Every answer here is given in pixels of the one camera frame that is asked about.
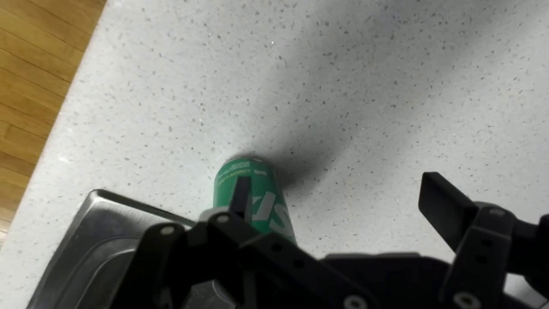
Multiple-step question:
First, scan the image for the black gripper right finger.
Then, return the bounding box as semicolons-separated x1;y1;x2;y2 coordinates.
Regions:
418;170;549;309

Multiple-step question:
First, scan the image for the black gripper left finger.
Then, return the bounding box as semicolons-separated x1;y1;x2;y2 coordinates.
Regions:
111;175;368;309

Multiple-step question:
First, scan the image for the green Sprite can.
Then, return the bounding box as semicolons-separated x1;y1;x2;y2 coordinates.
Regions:
214;155;299;246

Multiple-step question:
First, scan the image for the stainless steel sink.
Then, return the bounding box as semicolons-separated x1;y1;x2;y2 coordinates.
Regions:
25;187;243;309

